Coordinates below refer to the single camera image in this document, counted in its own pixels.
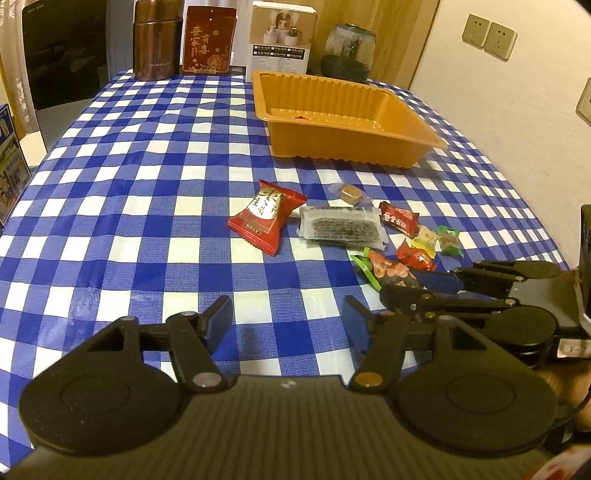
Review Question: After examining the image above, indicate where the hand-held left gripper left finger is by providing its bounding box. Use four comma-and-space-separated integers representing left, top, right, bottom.
69, 295, 234, 394

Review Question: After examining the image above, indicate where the orange plastic tray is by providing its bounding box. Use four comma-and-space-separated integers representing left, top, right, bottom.
252, 70, 450, 169

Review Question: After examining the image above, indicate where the brown metal thermos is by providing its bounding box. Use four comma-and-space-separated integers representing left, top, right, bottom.
133, 0, 182, 82

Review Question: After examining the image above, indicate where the blue carton box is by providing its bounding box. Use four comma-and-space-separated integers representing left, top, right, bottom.
0, 104, 33, 227

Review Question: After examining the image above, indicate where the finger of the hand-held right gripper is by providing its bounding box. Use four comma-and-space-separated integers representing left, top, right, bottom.
381, 284, 520, 324
413, 261, 564, 298

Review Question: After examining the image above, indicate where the beige wall socket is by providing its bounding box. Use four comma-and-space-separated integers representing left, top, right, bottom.
575, 78, 591, 123
484, 21, 517, 61
463, 14, 491, 48

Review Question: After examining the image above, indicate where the green candy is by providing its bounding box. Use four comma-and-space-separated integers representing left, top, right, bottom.
436, 225, 464, 257

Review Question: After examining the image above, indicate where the small red snack packet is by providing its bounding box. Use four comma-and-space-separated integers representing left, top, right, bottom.
396, 241, 437, 272

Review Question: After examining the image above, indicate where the large red snack packet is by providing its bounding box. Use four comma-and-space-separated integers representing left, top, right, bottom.
227, 180, 308, 257

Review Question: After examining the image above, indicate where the red tin box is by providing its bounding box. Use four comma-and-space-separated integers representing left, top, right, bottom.
181, 4, 238, 76

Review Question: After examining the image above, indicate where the white cardboard box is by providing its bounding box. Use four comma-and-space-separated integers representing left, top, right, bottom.
245, 1, 318, 77

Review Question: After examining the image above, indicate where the clear seaweed snack packet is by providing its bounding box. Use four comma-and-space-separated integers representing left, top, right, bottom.
298, 204, 389, 247

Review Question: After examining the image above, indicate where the yellow white candy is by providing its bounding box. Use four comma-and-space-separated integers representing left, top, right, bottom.
411, 225, 438, 252

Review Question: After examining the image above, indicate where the dark red candy packet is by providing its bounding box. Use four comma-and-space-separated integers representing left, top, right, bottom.
378, 201, 420, 237

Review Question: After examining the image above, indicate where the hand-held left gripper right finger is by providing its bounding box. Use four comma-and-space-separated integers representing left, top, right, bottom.
344, 296, 522, 391

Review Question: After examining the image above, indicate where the black appliance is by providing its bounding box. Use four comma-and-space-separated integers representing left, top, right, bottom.
21, 0, 109, 162

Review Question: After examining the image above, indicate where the brown candy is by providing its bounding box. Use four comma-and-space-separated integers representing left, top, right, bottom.
330, 182, 372, 206

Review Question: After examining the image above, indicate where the blue white checked tablecloth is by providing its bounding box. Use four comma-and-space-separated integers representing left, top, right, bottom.
0, 68, 571, 457

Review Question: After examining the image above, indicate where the green pink dark snack packet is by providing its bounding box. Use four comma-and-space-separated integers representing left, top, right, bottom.
349, 248, 419, 291

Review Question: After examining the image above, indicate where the glass jar with green base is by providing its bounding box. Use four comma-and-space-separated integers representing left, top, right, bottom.
322, 23, 375, 84

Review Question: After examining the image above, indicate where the person's right hand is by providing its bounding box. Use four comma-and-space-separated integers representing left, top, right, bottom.
538, 359, 591, 409

